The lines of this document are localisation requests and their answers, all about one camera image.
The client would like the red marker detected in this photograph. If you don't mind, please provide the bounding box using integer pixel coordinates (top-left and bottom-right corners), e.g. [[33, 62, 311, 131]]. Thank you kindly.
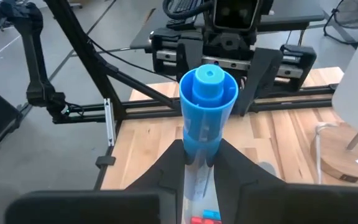
[[190, 217, 222, 224]]

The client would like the black floor fan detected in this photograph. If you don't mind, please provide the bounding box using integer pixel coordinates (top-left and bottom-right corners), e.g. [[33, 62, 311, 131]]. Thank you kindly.
[[323, 0, 358, 45]]

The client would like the light grey plastic bin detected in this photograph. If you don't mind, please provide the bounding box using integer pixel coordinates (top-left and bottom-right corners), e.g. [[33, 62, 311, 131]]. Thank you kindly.
[[182, 200, 223, 224]]

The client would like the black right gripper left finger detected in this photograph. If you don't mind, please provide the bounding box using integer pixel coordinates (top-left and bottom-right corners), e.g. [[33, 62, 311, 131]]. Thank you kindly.
[[4, 139, 186, 224]]

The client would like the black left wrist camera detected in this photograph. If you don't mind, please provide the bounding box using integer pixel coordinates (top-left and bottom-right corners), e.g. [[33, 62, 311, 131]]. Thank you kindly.
[[211, 0, 260, 32]]

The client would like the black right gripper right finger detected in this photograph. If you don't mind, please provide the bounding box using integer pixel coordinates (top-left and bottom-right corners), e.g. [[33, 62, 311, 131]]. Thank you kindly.
[[213, 138, 358, 224]]

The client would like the silver frame bracket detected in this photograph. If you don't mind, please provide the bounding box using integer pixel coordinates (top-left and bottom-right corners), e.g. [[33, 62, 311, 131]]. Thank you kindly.
[[103, 98, 117, 147]]

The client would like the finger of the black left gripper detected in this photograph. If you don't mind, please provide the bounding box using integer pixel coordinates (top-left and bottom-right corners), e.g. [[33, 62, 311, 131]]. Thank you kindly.
[[176, 37, 205, 83], [236, 47, 285, 116]]

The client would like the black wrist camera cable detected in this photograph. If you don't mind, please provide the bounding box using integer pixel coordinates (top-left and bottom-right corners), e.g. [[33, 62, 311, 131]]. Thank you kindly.
[[162, 0, 214, 22]]

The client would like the crumpled clear plastic wrapper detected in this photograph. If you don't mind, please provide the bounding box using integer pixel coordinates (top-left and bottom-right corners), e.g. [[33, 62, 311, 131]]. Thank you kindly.
[[314, 121, 338, 185]]

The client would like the black keyboard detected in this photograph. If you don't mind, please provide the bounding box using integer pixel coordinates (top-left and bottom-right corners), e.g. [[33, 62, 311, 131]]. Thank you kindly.
[[172, 0, 203, 15]]

